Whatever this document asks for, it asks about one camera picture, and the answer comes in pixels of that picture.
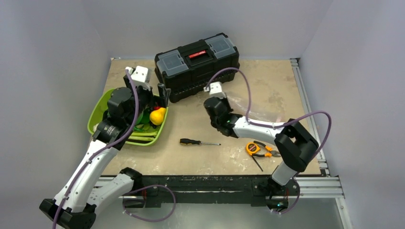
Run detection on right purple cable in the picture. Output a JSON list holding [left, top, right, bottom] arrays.
[[205, 67, 332, 162]]

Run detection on orange black pliers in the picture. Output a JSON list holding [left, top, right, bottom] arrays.
[[251, 141, 281, 172]]

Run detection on black plastic toolbox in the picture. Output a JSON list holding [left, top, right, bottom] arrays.
[[154, 33, 240, 103]]

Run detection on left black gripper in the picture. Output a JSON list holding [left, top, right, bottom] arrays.
[[124, 75, 169, 125]]

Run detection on green plastic tray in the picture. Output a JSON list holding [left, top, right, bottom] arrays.
[[87, 88, 169, 146]]

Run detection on aluminium frame rails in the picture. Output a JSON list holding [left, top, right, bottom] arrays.
[[95, 58, 353, 229]]

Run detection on green celery stalks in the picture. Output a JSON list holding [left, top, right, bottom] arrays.
[[128, 132, 158, 142]]

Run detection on green leafy vegetable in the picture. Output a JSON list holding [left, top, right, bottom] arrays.
[[133, 108, 151, 132]]

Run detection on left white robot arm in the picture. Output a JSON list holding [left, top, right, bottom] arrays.
[[39, 72, 165, 229]]

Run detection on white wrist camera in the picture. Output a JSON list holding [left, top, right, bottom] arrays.
[[203, 82, 227, 99], [125, 65, 151, 91]]

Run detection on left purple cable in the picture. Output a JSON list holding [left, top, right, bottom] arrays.
[[52, 69, 140, 229]]

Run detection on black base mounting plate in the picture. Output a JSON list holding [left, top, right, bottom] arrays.
[[123, 175, 300, 210]]

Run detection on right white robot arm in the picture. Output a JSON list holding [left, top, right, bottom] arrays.
[[203, 97, 319, 194]]

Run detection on clear zip top bag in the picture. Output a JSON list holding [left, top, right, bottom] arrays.
[[227, 92, 287, 122]]

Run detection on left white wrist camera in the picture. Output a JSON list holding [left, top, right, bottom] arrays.
[[125, 65, 151, 91]]

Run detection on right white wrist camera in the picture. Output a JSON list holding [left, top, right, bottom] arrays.
[[203, 82, 227, 99]]

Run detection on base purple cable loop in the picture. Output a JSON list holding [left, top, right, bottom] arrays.
[[122, 185, 177, 222]]

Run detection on orange tape measure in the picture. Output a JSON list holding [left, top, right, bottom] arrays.
[[245, 142, 260, 156]]

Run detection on yellow pear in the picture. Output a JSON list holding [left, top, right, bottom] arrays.
[[149, 107, 167, 125]]

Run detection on black yellow screwdriver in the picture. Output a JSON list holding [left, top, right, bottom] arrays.
[[180, 138, 221, 146]]

